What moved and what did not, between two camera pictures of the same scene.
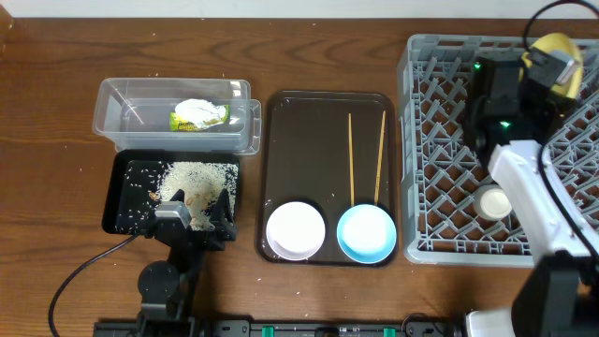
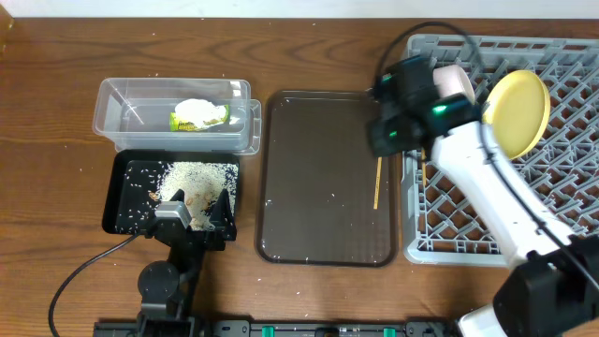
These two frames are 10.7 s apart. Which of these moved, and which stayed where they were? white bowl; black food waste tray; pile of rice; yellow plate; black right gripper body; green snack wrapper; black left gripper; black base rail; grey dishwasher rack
Moved: black right gripper body; white bowl; yellow plate
Stayed: black food waste tray; black left gripper; grey dishwasher rack; black base rail; green snack wrapper; pile of rice
